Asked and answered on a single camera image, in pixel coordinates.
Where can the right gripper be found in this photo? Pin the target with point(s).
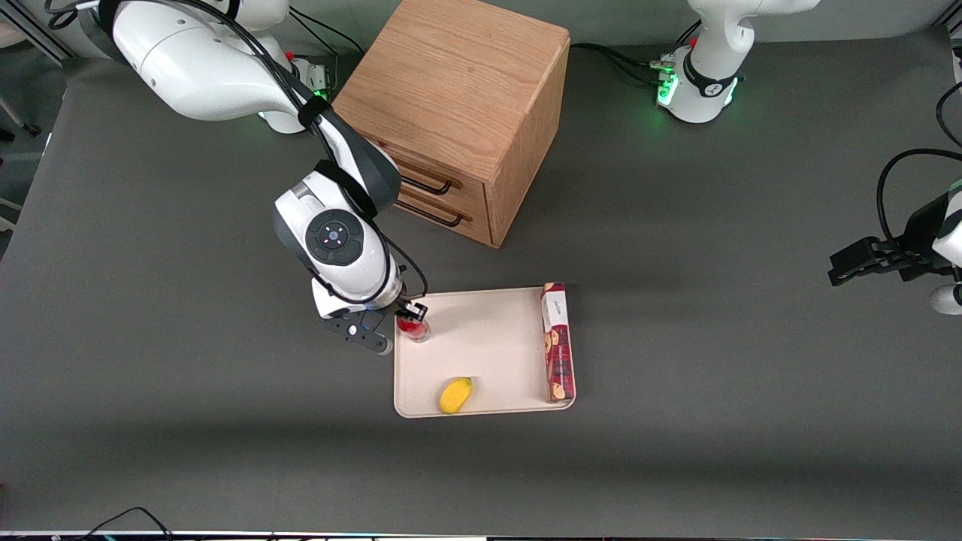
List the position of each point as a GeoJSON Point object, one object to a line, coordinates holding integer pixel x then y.
{"type": "Point", "coordinates": [406, 307]}

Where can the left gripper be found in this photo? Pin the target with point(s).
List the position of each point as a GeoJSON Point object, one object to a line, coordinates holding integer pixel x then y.
{"type": "Point", "coordinates": [918, 239]}

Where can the red coke bottle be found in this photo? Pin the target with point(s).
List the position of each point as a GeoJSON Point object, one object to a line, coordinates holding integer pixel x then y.
{"type": "Point", "coordinates": [413, 329]}

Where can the cream plastic tray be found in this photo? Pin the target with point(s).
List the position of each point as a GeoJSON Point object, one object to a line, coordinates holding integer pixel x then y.
{"type": "Point", "coordinates": [496, 346]}

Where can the yellow mango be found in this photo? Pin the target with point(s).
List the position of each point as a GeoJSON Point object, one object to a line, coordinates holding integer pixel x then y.
{"type": "Point", "coordinates": [455, 396]}

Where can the red cookie box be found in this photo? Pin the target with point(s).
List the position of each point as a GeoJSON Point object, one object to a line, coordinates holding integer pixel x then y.
{"type": "Point", "coordinates": [558, 346]}

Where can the wooden two-drawer cabinet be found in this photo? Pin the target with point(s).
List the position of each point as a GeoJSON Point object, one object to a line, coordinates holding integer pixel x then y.
{"type": "Point", "coordinates": [466, 75]}

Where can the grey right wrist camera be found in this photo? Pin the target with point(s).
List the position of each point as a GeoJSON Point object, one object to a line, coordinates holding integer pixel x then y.
{"type": "Point", "coordinates": [361, 334]}

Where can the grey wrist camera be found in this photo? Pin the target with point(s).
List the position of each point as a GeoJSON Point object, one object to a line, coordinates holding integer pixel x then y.
{"type": "Point", "coordinates": [361, 334]}
{"type": "Point", "coordinates": [947, 299]}

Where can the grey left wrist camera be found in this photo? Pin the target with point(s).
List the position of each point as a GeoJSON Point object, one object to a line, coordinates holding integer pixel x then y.
{"type": "Point", "coordinates": [947, 299]}

